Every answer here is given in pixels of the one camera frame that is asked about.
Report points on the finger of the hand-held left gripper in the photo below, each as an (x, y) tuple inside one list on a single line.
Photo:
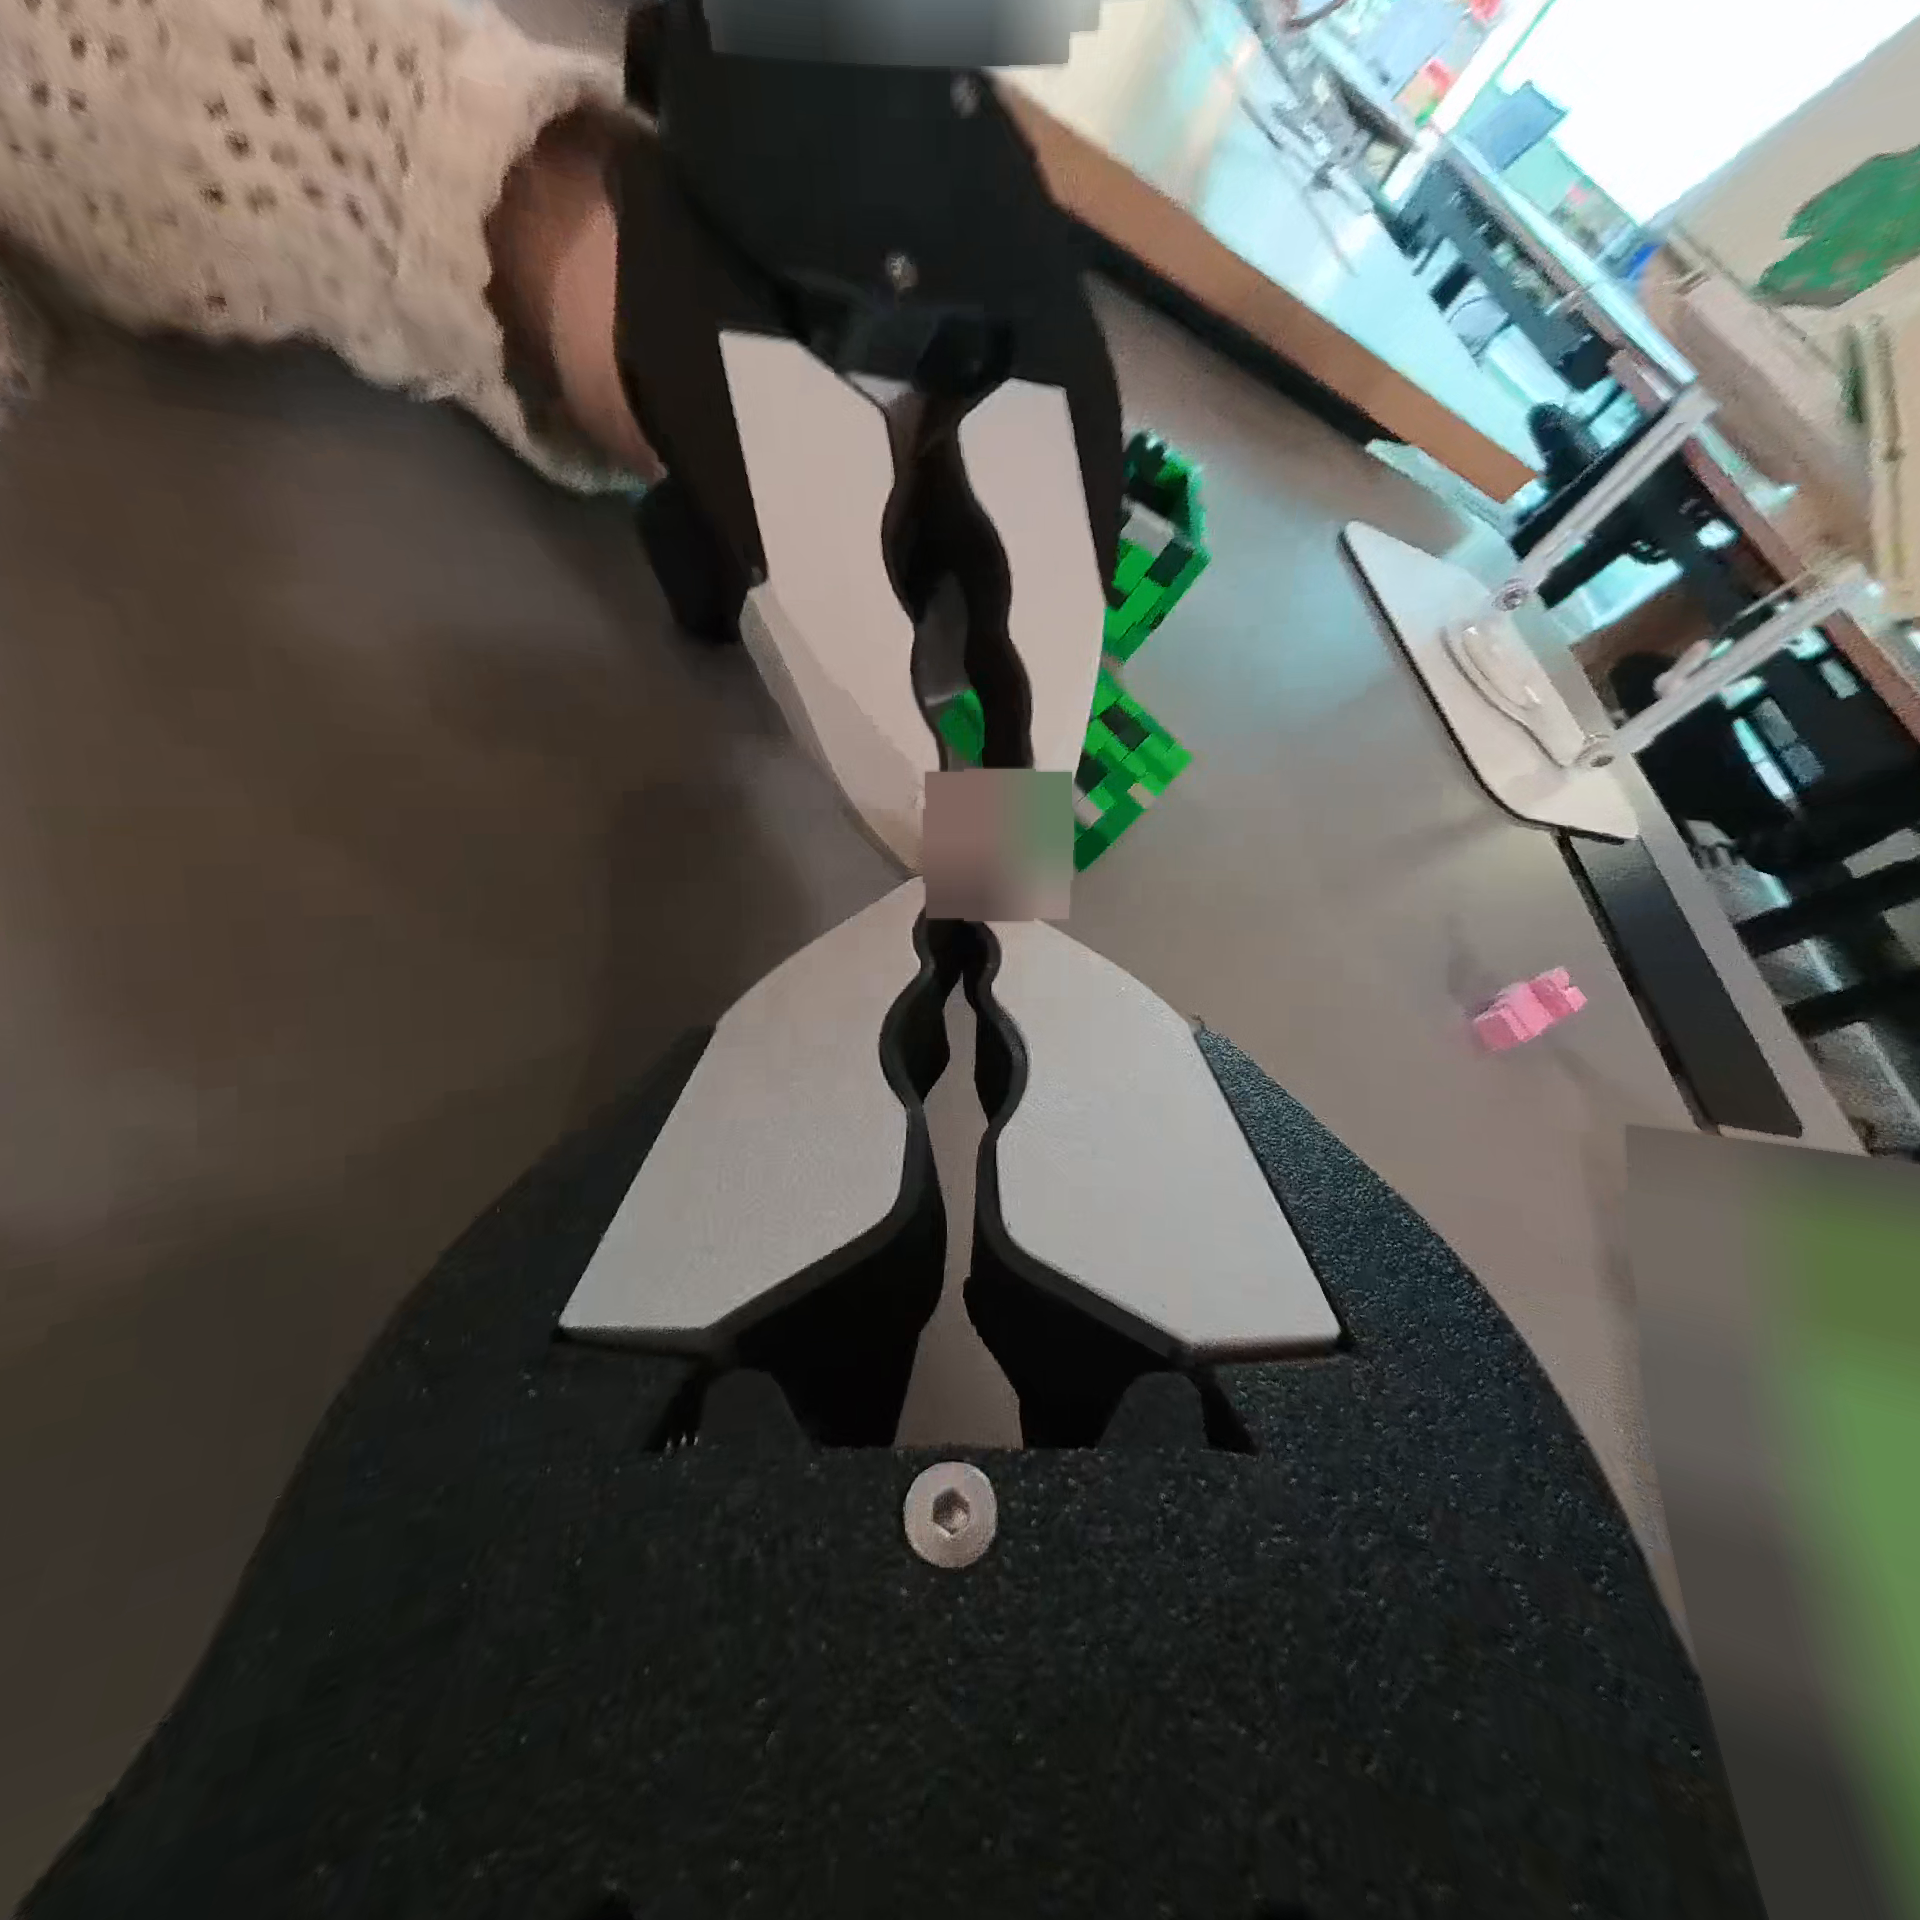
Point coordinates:
[(820, 570), (1044, 556)]

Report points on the person's left forearm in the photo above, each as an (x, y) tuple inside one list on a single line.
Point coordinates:
[(226, 166)]

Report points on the wooden table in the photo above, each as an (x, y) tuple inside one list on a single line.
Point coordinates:
[(1276, 284)]

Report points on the creeper print instruction booklet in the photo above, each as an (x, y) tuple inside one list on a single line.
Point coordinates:
[(1846, 240)]

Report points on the pink lego pig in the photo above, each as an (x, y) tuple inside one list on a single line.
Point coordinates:
[(1531, 1013)]

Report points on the white rounded desk mat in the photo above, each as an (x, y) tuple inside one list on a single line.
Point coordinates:
[(1441, 705)]

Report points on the person's left hand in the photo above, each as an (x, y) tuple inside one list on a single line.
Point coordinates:
[(563, 271)]

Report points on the black keyboard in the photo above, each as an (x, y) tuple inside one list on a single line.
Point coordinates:
[(1666, 974)]

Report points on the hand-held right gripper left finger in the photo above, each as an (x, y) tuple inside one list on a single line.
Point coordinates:
[(780, 1141)]

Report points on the white computer mouse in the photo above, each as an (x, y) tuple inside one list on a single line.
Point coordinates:
[(1516, 690)]

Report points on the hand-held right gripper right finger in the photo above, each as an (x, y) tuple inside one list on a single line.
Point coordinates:
[(1142, 1156)]

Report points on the green lego creeper body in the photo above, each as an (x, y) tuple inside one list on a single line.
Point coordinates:
[(1148, 585)]

